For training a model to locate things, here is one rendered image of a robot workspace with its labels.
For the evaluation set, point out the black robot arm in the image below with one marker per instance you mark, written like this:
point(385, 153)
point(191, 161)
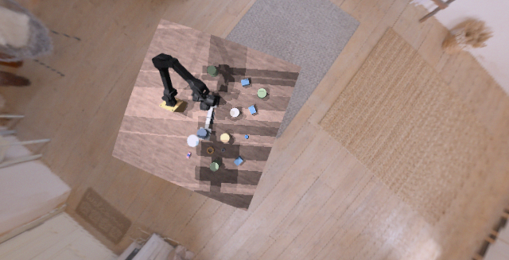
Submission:
point(163, 62)

